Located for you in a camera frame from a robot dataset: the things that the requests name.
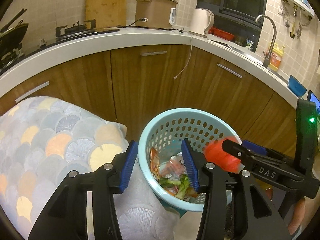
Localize red plastic bag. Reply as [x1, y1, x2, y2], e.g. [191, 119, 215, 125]
[204, 137, 240, 173]

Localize green vegetable scraps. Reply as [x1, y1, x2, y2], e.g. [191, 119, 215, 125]
[158, 174, 190, 200]

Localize brown snack wrapper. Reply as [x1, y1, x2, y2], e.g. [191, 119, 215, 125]
[160, 154, 187, 178]

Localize orange snack packet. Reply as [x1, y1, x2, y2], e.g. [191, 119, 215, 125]
[150, 147, 160, 180]

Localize light blue perforated trash basket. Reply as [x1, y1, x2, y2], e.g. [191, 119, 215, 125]
[138, 108, 241, 212]

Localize dark kitchen window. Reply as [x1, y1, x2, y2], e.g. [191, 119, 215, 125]
[196, 0, 267, 32]

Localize right hand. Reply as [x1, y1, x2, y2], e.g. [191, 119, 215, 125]
[287, 198, 305, 236]

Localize scallop patterned tablecloth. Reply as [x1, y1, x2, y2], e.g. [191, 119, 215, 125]
[1, 96, 179, 239]

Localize chrome sink faucet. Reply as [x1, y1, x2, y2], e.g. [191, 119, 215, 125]
[255, 14, 277, 69]

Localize yellow detergent bottle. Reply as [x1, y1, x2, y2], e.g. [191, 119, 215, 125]
[269, 43, 285, 72]

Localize wooden base cabinets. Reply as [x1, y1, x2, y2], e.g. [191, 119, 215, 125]
[1, 45, 296, 157]

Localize red container on counter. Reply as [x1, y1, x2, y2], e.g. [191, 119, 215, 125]
[209, 27, 235, 41]

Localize white electric kettle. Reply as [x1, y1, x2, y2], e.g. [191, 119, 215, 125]
[189, 8, 214, 37]

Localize brown rice cooker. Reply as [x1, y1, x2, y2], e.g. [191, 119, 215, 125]
[135, 0, 178, 30]

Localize black gas stove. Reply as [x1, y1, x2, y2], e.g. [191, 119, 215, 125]
[1, 20, 119, 74]

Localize black wok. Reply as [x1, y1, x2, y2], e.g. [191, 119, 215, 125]
[0, 8, 29, 58]

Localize wooden cutting board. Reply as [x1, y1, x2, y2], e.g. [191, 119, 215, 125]
[85, 0, 126, 28]

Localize white hanging cable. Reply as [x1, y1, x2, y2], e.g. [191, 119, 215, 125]
[173, 36, 193, 80]

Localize wall utensil rack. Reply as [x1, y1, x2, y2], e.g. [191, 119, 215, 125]
[281, 0, 315, 39]

